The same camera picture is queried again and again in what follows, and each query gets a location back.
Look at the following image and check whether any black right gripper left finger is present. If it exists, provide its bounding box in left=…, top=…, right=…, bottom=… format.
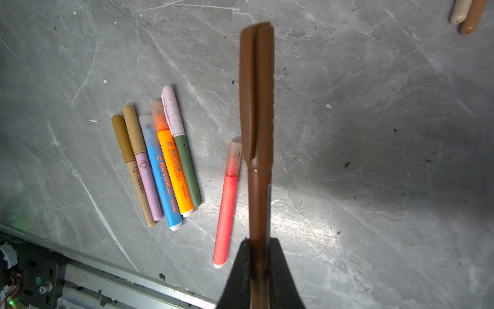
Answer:
left=217, top=239, right=251, bottom=309

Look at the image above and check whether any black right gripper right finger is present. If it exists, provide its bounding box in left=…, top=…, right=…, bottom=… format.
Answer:
left=268, top=238, right=305, bottom=309

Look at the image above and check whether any brown pen brown cap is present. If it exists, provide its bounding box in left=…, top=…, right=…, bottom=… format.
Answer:
left=239, top=22, right=275, bottom=309

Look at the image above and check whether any brown pen body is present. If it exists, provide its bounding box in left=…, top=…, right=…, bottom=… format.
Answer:
left=459, top=0, right=488, bottom=35

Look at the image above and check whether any beige pen body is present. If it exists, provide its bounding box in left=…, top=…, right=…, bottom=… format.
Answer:
left=450, top=0, right=473, bottom=24

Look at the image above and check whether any blue highlighter pen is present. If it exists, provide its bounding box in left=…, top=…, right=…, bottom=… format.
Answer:
left=138, top=116, right=183, bottom=231

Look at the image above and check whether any red highlighter pen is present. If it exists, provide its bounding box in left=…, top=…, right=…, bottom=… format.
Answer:
left=212, top=141, right=243, bottom=269

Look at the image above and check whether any orange highlighter pen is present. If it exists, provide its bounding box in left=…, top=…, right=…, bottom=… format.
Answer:
left=149, top=100, right=194, bottom=218

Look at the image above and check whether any green pen pink cap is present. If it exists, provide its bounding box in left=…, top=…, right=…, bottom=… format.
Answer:
left=161, top=86, right=202, bottom=207

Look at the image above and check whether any pink pen gold cap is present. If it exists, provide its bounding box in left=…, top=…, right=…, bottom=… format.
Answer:
left=123, top=105, right=163, bottom=221

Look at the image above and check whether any tan pen gold cap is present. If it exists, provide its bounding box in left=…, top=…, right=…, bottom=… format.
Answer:
left=111, top=115, right=156, bottom=227

